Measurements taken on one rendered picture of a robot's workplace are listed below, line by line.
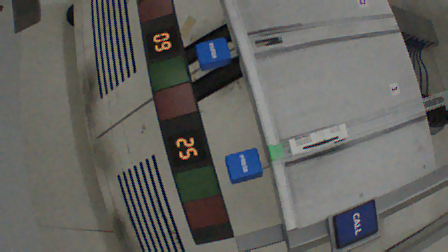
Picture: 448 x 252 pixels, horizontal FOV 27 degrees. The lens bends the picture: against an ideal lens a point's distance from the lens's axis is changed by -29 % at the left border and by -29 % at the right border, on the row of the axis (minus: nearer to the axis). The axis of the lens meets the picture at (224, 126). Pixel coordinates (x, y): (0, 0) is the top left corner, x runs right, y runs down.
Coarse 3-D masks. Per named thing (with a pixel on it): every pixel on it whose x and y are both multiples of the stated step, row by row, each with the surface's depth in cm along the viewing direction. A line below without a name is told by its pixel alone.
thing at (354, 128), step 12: (432, 96) 113; (444, 96) 113; (396, 108) 112; (408, 108) 113; (420, 108) 113; (432, 108) 113; (360, 120) 112; (372, 120) 112; (384, 120) 112; (396, 120) 112; (348, 132) 112; (360, 132) 112; (276, 144) 112; (288, 144) 112; (276, 156) 111; (288, 156) 112
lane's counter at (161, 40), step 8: (160, 32) 119; (168, 32) 119; (176, 32) 119; (152, 40) 119; (160, 40) 119; (168, 40) 119; (176, 40) 119; (152, 48) 119; (160, 48) 119; (168, 48) 119; (176, 48) 119; (152, 56) 119
